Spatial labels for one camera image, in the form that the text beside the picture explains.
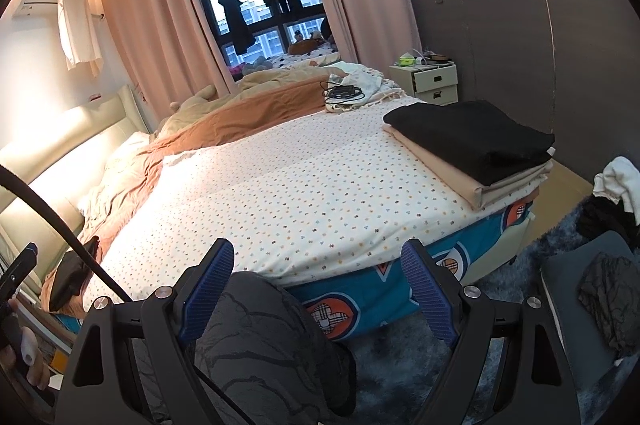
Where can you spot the cream nightstand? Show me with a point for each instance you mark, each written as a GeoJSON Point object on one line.
{"type": "Point", "coordinates": [430, 85]}

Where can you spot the dotted window cushion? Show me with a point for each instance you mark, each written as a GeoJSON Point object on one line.
{"type": "Point", "coordinates": [280, 61]}

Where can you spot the blue shaggy rug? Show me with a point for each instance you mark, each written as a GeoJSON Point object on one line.
{"type": "Point", "coordinates": [395, 355]}

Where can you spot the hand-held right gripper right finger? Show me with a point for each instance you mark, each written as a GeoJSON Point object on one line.
{"type": "Point", "coordinates": [430, 300]}

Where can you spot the pile of white clothes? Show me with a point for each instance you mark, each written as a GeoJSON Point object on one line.
{"type": "Point", "coordinates": [375, 85]}

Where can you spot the brown plush toy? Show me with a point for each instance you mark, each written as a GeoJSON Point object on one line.
{"type": "Point", "coordinates": [302, 46]}

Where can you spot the beige comforter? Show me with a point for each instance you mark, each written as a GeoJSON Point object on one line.
{"type": "Point", "coordinates": [285, 82]}

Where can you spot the person's grey patterned trouser leg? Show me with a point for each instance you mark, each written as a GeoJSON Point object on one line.
{"type": "Point", "coordinates": [270, 355]}

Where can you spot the folded beige cloth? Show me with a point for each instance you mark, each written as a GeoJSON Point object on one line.
{"type": "Point", "coordinates": [450, 177]}

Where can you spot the pile of small plush toys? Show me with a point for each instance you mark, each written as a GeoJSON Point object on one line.
{"type": "Point", "coordinates": [250, 67]}

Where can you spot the white cloth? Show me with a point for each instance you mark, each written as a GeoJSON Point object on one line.
{"type": "Point", "coordinates": [617, 185]}

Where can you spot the black jacket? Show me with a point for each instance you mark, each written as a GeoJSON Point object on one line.
{"type": "Point", "coordinates": [475, 135]}

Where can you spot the hanging white shirt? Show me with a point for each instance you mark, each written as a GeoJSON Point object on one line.
{"type": "Point", "coordinates": [77, 25]}

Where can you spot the green object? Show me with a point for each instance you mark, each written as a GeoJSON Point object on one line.
{"type": "Point", "coordinates": [406, 61]}

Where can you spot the white pillow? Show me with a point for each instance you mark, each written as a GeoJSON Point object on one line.
{"type": "Point", "coordinates": [120, 155]}

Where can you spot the blue patterned mattress cover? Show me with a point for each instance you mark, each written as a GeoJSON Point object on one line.
{"type": "Point", "coordinates": [380, 300]}

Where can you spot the person's left hand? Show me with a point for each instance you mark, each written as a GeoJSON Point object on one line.
{"type": "Point", "coordinates": [39, 375]}

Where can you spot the black clothes heap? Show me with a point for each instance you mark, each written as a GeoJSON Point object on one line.
{"type": "Point", "coordinates": [600, 215]}

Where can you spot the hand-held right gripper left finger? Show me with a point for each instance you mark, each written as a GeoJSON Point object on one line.
{"type": "Point", "coordinates": [200, 300]}

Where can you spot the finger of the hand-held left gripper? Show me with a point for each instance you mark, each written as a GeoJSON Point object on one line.
{"type": "Point", "coordinates": [20, 275]}

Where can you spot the cream padded headboard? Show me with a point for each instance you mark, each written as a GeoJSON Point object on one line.
{"type": "Point", "coordinates": [60, 145]}

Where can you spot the window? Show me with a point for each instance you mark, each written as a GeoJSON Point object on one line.
{"type": "Point", "coordinates": [270, 30]}

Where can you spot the dark grey crumpled cloth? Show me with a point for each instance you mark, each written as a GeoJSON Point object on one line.
{"type": "Point", "coordinates": [610, 300]}

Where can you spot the beige teddy bear plush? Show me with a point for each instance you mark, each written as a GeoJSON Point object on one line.
{"type": "Point", "coordinates": [192, 107]}

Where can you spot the brown blanket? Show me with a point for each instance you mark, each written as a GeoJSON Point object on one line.
{"type": "Point", "coordinates": [250, 110]}

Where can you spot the floral white bed sheet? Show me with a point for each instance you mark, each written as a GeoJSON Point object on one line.
{"type": "Point", "coordinates": [300, 205]}

